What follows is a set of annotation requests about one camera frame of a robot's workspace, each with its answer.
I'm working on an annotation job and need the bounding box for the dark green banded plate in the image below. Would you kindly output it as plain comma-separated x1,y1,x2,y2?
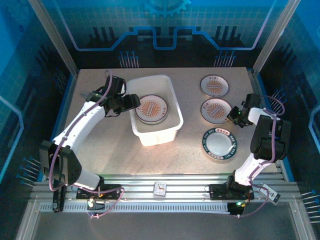
201,127,238,163

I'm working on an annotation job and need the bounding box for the white plastic bin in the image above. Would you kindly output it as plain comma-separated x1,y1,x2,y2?
126,74,185,147

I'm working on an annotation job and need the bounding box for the white tag device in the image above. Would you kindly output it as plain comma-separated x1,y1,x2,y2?
258,183,280,206

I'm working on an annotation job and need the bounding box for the small white clock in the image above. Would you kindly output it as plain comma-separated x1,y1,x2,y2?
152,181,168,198

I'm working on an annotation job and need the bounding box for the small black electronics board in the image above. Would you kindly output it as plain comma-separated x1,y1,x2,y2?
227,201,247,216

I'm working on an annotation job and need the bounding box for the black handheld device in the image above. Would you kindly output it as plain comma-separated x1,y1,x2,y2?
52,187,67,213

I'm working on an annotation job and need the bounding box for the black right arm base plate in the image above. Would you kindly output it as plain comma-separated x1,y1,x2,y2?
208,183,255,201

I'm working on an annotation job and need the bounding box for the aluminium rail frame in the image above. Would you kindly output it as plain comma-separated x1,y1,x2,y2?
32,172,298,203

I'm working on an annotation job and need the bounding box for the aluminium enclosure post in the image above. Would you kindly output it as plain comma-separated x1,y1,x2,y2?
27,0,78,76
252,0,301,75

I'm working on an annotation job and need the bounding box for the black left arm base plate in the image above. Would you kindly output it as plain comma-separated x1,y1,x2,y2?
76,183,122,201

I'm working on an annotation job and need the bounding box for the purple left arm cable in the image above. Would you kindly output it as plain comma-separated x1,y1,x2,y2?
48,69,125,220

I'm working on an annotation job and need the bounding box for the slotted white cable duct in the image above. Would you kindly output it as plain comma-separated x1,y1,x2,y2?
39,202,231,213

